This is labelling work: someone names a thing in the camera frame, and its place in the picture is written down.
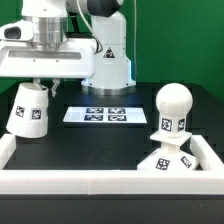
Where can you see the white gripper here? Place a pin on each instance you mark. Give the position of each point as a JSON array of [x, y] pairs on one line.
[[73, 59]]

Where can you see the white lamp shade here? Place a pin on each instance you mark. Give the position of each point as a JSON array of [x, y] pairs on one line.
[[29, 115]]

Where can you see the white lamp bulb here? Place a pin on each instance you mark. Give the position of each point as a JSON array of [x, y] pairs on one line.
[[173, 101]]

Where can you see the white lamp base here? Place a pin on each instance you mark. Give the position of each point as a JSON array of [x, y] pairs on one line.
[[169, 156]]

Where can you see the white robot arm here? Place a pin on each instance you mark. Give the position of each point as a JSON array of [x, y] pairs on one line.
[[56, 21]]

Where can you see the white marker sheet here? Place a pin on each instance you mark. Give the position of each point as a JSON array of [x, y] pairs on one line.
[[113, 115]]

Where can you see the white U-shaped fence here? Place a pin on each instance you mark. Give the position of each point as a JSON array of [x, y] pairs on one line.
[[208, 181]]

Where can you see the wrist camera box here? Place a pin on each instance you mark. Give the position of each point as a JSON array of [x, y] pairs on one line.
[[19, 31]]

